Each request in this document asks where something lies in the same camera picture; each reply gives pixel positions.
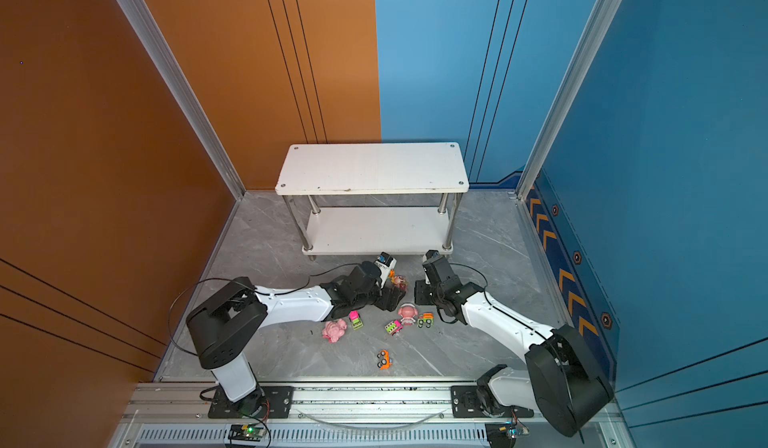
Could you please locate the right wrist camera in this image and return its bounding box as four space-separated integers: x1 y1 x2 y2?
422 250 440 264

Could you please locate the right green circuit board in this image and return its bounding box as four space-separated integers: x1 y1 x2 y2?
485 423 529 448

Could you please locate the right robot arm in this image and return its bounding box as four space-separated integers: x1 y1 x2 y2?
414 250 614 437

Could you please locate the white two-tier shelf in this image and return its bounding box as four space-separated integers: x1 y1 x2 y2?
275 142 469 258

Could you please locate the pink sheep toy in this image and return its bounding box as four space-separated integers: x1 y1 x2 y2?
322 319 348 343

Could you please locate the pink green toy car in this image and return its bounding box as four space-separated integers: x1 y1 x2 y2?
384 320 403 336

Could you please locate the aluminium corner post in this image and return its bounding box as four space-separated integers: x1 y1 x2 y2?
115 0 246 202
515 0 623 202

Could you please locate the yellow flower doll toy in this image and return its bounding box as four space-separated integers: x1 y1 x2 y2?
389 272 408 291

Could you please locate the pink round head doll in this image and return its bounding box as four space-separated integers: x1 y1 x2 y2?
398 303 419 326

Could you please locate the right aluminium corner post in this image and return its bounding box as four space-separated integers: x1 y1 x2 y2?
515 0 623 202

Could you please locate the pink green toy truck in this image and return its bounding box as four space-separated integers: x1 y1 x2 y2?
348 310 364 330

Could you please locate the orange green toy car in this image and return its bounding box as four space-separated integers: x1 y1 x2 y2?
417 312 434 329

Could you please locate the left aluminium corner post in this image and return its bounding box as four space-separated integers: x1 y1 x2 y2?
115 0 246 202

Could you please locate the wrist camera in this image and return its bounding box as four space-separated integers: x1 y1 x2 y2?
422 250 440 264
374 252 397 278

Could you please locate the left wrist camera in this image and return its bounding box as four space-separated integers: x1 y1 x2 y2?
374 252 397 278

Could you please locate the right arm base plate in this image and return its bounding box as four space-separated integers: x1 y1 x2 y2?
450 385 535 418

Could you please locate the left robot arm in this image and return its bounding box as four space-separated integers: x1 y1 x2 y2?
186 253 405 417

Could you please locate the left green circuit board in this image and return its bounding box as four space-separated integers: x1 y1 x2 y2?
226 424 270 446

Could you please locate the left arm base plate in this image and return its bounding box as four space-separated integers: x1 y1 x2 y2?
207 386 294 421

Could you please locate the green circuit board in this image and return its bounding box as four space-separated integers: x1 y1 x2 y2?
485 423 529 448
226 424 270 446

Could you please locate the orange toy race car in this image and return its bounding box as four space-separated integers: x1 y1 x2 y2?
377 350 391 370

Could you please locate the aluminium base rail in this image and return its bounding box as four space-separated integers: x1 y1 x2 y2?
109 379 634 447

